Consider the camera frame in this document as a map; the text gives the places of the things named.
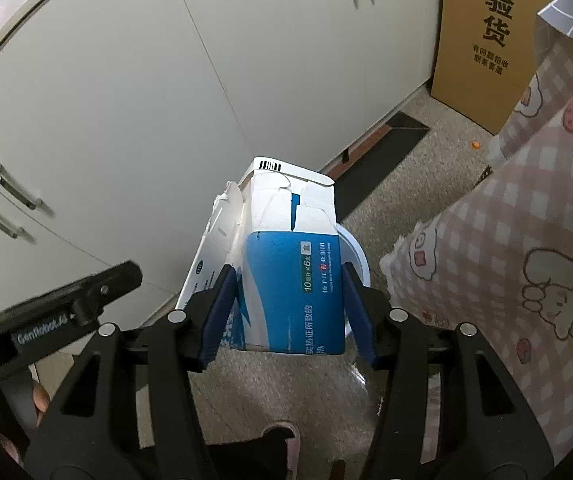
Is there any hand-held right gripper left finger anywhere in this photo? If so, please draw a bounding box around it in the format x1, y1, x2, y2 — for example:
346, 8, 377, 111
25, 263, 237, 480

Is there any pink slipper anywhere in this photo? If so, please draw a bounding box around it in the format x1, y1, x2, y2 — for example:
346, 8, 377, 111
261, 421, 301, 480

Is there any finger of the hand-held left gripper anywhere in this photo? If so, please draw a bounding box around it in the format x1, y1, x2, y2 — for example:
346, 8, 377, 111
69, 260, 143, 325

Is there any blue and white medicine box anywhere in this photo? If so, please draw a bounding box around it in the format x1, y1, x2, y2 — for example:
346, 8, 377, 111
175, 156, 338, 357

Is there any metal cabinet handle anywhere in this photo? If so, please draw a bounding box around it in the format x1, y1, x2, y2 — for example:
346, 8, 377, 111
0, 196, 36, 244
0, 162, 56, 218

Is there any brown cardboard box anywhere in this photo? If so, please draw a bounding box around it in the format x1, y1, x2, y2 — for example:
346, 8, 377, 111
431, 0, 562, 135

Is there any pink checked printed blanket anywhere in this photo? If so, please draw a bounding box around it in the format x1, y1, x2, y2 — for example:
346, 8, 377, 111
381, 35, 573, 467

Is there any person's left hand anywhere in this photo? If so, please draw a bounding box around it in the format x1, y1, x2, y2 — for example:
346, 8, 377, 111
0, 381, 51, 463

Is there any white cabinet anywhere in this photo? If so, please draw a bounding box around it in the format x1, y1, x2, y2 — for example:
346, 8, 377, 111
0, 0, 442, 376

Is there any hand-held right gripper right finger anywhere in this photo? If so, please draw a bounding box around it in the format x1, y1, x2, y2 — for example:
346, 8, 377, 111
341, 261, 555, 480

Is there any light blue plastic bin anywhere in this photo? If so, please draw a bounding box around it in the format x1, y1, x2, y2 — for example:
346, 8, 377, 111
335, 226, 373, 346

